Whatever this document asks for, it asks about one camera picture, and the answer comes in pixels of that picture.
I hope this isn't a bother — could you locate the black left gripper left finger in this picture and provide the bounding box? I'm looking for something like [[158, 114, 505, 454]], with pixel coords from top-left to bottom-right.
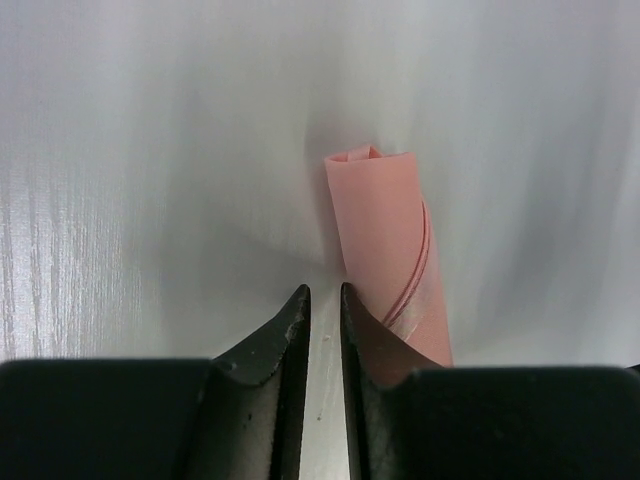
[[1, 286, 311, 479]]

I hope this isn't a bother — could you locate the pink cloth napkin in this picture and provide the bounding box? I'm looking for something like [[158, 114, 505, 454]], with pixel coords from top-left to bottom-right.
[[325, 145, 453, 388]]

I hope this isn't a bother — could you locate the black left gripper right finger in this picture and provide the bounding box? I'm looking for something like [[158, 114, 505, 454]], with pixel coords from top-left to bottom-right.
[[340, 284, 639, 479]]

